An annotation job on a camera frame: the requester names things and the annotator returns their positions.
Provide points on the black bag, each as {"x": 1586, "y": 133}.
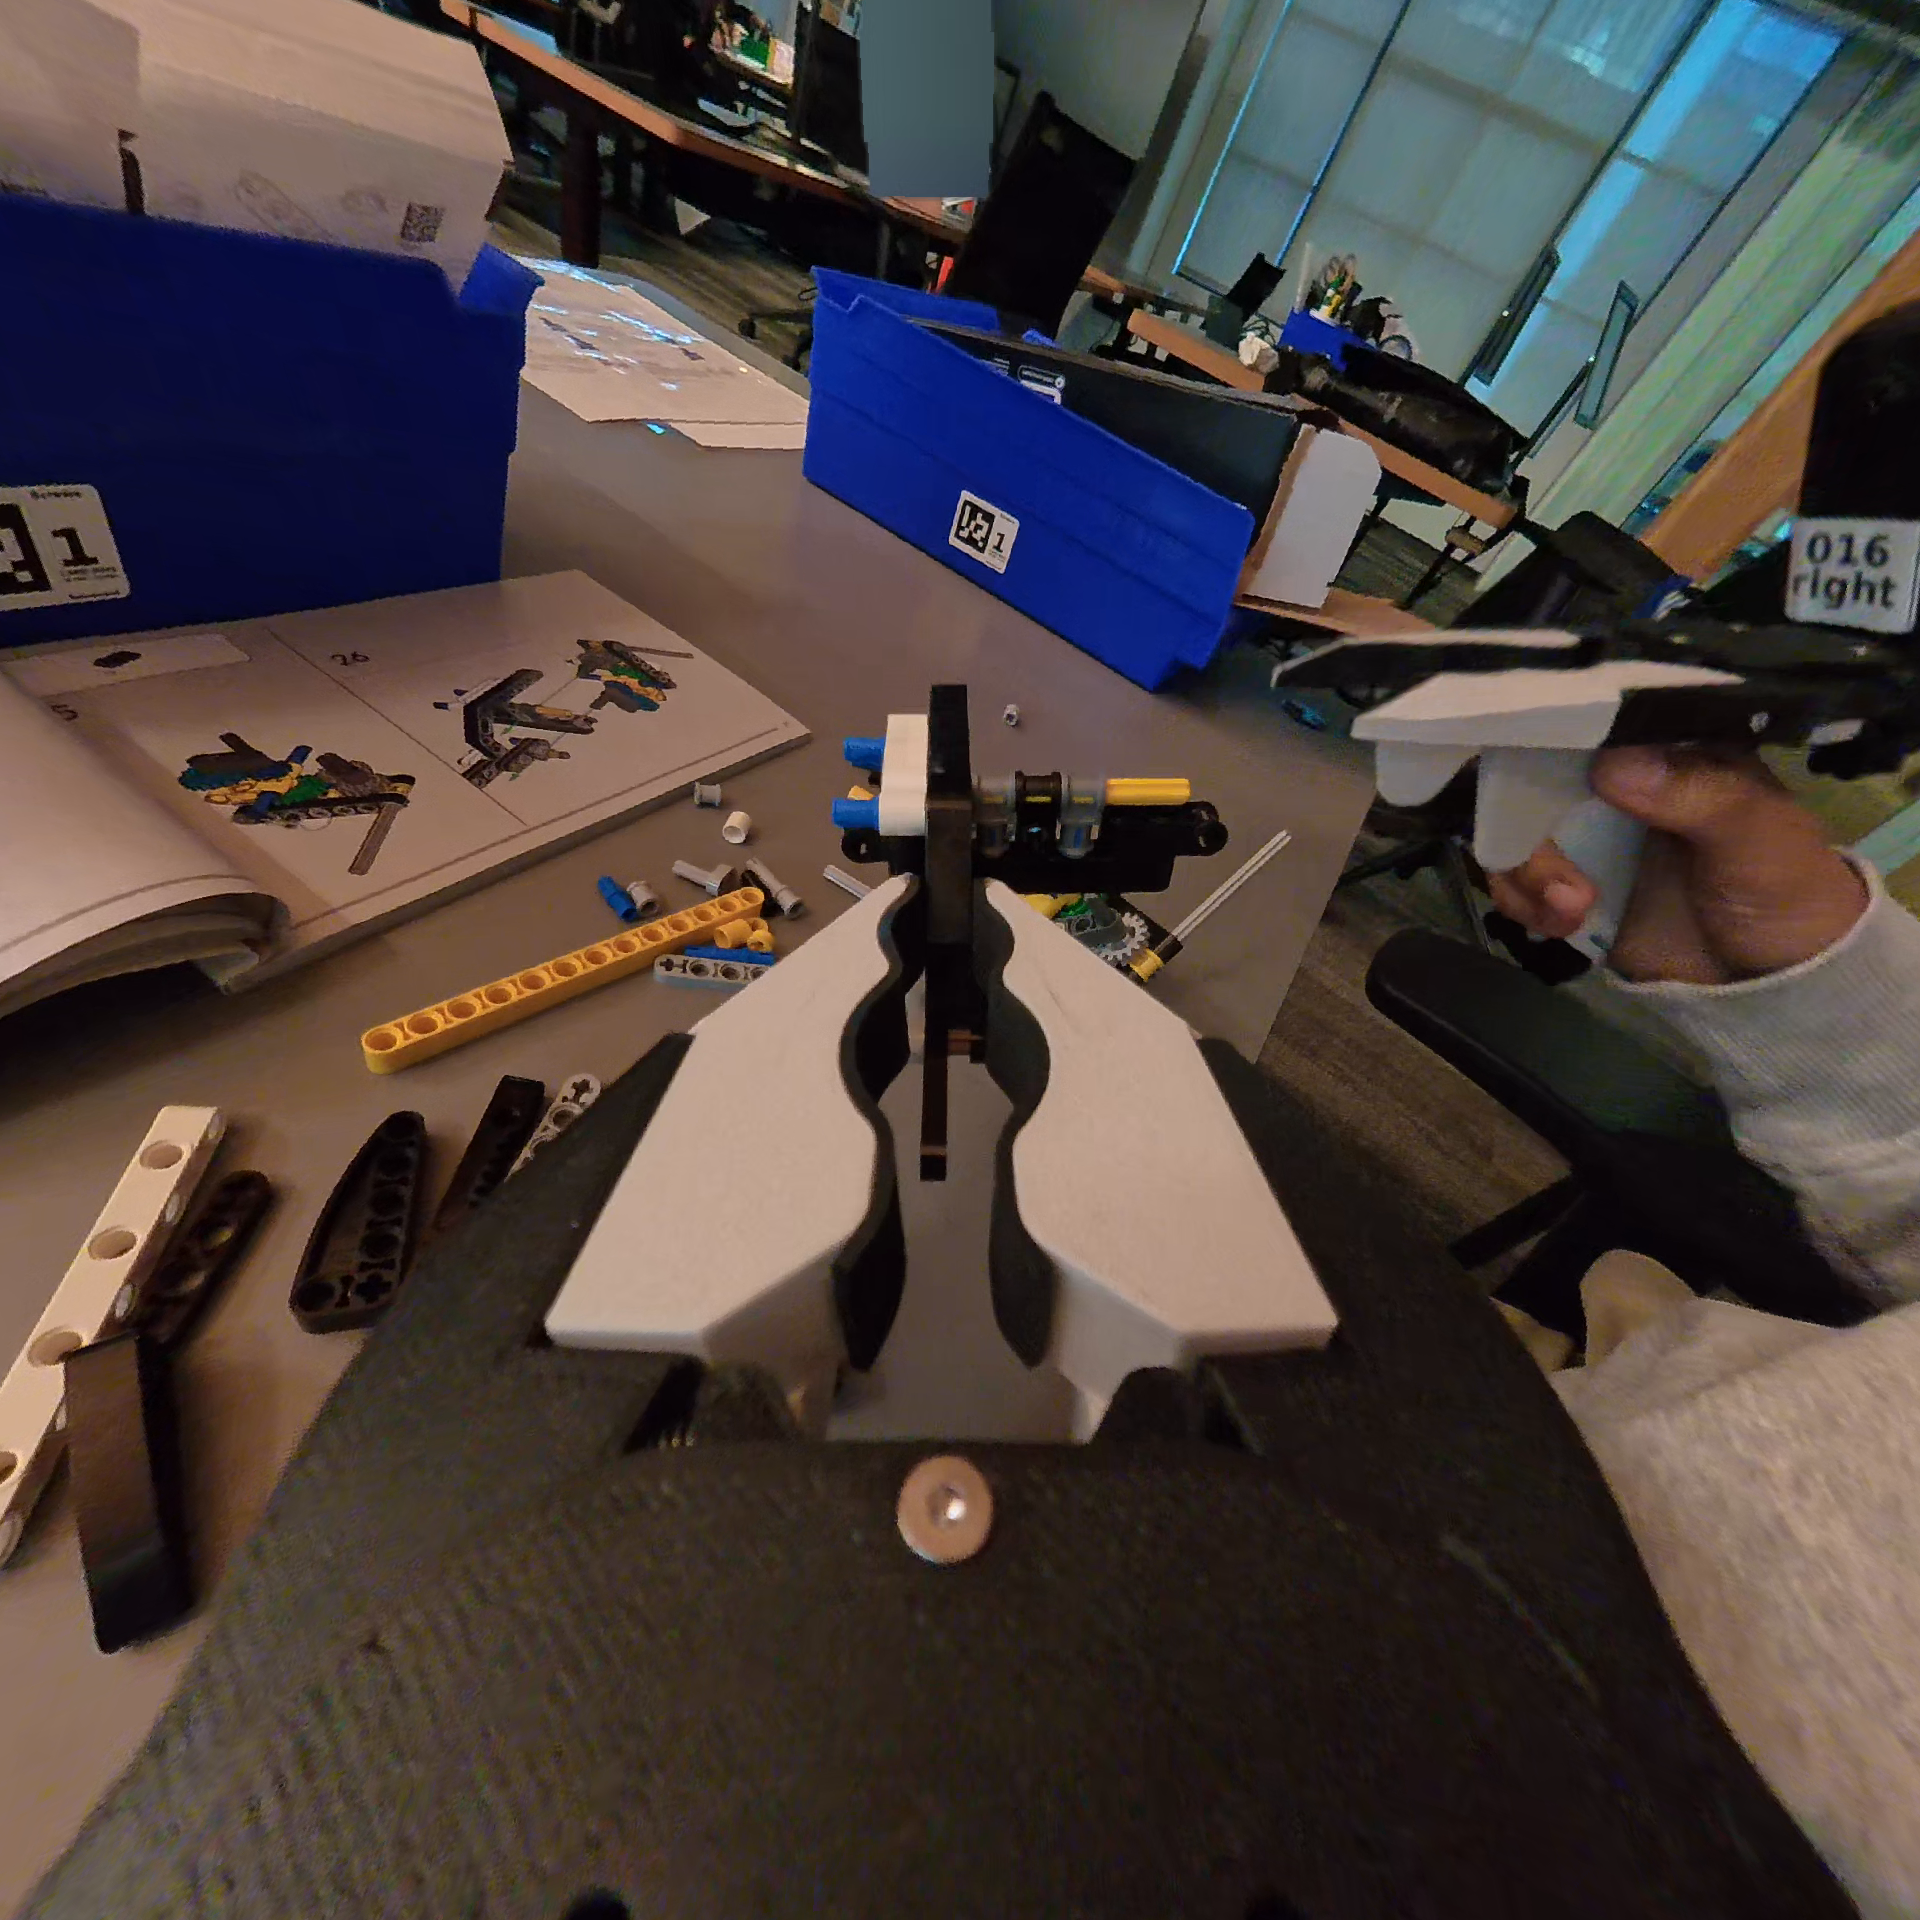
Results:
{"x": 1412, "y": 412}

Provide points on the scattered small lego pins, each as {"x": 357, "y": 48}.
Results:
{"x": 720, "y": 879}

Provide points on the black high-back chair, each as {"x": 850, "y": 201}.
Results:
{"x": 1042, "y": 210}

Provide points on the white paper bags bundle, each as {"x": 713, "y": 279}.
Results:
{"x": 270, "y": 119}

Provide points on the blue plastic bin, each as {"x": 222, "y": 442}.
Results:
{"x": 255, "y": 420}
{"x": 1020, "y": 493}

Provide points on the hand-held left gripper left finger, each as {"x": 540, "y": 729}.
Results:
{"x": 734, "y": 1185}

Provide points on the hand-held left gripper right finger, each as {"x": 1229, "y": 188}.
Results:
{"x": 1172, "y": 1201}

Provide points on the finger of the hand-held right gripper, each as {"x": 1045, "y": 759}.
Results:
{"x": 1529, "y": 705}
{"x": 1441, "y": 657}

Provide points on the black lego assembly yellow axle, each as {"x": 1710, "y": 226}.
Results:
{"x": 954, "y": 809}

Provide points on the person's grey sweater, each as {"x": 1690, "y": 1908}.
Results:
{"x": 1769, "y": 1500}

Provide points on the lego instruction booklet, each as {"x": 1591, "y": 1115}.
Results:
{"x": 375, "y": 749}

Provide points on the wooden office table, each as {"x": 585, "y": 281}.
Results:
{"x": 690, "y": 135}
{"x": 1350, "y": 435}

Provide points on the small grey lego beam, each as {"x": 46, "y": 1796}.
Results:
{"x": 558, "y": 1119}

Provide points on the lego gear assembly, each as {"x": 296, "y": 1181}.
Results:
{"x": 1119, "y": 931}

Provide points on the black flat lego beam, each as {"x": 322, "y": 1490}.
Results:
{"x": 128, "y": 1500}

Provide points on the dark brown lego panel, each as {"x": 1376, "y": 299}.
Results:
{"x": 202, "y": 1252}

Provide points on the yellow long lego beam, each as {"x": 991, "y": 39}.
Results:
{"x": 556, "y": 983}

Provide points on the printed paper sheets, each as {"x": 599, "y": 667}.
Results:
{"x": 646, "y": 360}

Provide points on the white long lego beam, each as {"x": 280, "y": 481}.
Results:
{"x": 105, "y": 1289}

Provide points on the person's right hand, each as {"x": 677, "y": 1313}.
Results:
{"x": 1724, "y": 869}

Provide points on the black curved lego panel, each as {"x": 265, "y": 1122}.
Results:
{"x": 492, "y": 1148}
{"x": 360, "y": 1224}

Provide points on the blue pen holder bin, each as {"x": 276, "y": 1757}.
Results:
{"x": 1329, "y": 323}

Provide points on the short blue grey lego beam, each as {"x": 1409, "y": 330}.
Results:
{"x": 713, "y": 970}

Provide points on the person's right forearm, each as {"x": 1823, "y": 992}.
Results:
{"x": 1829, "y": 1049}

